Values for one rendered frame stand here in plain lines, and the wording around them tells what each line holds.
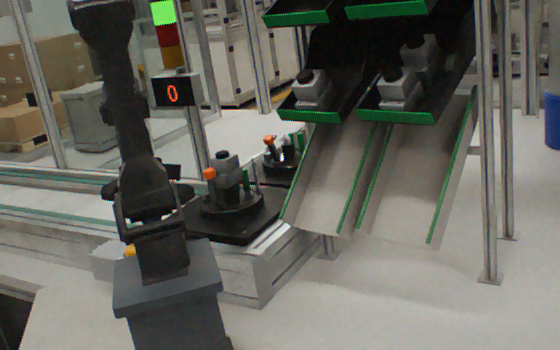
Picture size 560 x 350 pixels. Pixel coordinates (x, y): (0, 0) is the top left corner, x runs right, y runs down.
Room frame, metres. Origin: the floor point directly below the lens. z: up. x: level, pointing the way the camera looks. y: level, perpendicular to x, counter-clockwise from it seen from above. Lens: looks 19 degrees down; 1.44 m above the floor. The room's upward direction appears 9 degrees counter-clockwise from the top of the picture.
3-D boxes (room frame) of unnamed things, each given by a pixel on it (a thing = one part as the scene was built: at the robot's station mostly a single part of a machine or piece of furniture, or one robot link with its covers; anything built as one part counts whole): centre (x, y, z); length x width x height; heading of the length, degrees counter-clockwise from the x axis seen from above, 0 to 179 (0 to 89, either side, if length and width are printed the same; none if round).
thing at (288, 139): (1.34, -0.03, 1.01); 0.24 x 0.24 x 0.13; 56
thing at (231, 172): (1.13, 0.11, 1.06); 0.08 x 0.04 x 0.07; 146
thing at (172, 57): (1.33, 0.21, 1.28); 0.05 x 0.05 x 0.05
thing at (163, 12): (1.33, 0.21, 1.38); 0.05 x 0.05 x 0.05
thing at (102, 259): (0.99, 0.30, 0.93); 0.21 x 0.07 x 0.06; 56
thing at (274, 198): (1.13, 0.11, 0.96); 0.24 x 0.24 x 0.02; 56
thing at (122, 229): (0.72, 0.19, 1.15); 0.09 x 0.07 x 0.06; 104
